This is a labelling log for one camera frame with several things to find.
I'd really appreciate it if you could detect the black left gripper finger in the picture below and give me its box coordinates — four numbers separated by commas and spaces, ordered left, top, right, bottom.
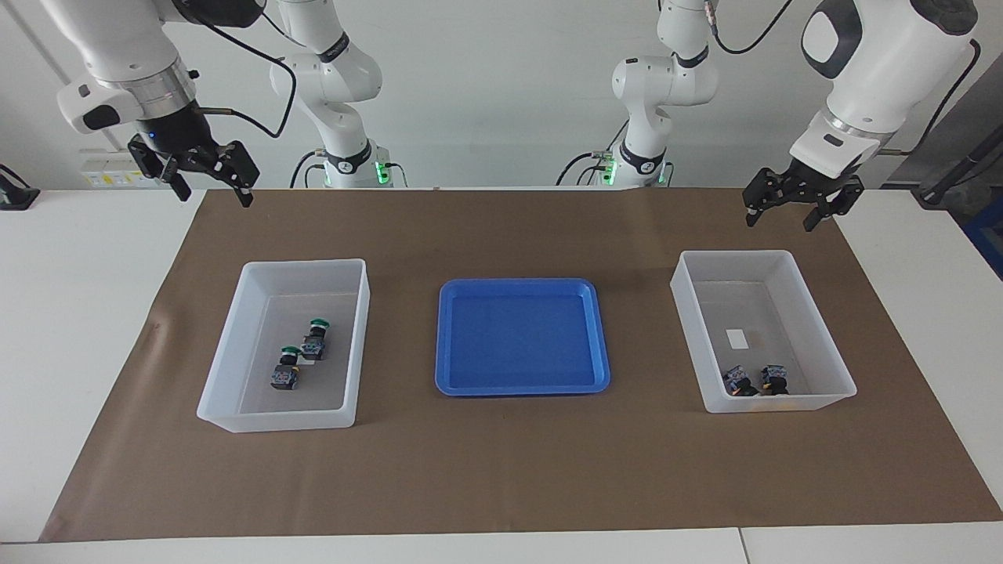
744, 167, 788, 228
803, 184, 865, 233

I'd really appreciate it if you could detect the green push button switch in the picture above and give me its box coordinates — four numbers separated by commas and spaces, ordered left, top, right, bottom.
302, 318, 330, 361
270, 345, 302, 391

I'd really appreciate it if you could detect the translucent white plastic box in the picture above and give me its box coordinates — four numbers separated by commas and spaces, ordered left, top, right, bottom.
670, 250, 857, 414
196, 258, 371, 433

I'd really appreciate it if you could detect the black stand pole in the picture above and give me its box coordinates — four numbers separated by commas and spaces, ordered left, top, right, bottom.
913, 129, 1003, 206

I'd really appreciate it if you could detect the blue crate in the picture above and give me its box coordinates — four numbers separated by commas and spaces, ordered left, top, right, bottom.
962, 215, 1003, 279

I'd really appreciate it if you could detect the black desk object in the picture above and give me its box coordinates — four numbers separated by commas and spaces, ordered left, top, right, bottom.
0, 163, 40, 211

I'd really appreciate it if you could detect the blue plastic tray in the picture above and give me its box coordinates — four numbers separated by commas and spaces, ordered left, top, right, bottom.
435, 278, 612, 397

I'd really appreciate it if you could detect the brown paper mat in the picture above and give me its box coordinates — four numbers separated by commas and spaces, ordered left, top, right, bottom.
39, 188, 1003, 543

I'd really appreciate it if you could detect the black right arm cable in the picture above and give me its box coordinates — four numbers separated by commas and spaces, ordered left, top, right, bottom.
184, 20, 300, 140

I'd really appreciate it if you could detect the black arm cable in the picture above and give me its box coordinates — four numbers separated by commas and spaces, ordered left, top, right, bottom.
184, 20, 300, 140
709, 0, 980, 157

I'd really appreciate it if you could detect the white wall socket box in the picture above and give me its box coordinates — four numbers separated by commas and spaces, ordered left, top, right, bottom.
81, 149, 167, 189

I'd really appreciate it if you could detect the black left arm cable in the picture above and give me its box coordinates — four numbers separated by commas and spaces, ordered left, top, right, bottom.
709, 0, 980, 157

